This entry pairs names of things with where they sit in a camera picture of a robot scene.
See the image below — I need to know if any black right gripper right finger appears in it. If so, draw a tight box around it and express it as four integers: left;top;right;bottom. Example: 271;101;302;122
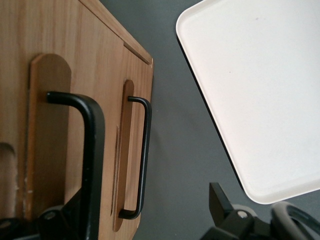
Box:
202;182;272;240

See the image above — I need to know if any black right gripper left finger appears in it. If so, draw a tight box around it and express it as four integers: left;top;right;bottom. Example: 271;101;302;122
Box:
36;188;88;240

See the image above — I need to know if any wooden drawer with black handle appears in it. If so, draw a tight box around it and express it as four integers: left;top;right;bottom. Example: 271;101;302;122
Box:
109;41;154;240
0;0;125;240

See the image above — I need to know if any oak wooden drawer cabinet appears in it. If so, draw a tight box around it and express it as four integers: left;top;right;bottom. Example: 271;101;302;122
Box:
79;0;154;68

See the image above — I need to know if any white rectangular plastic tray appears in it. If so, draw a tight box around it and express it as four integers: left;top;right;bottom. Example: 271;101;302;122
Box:
175;0;320;206

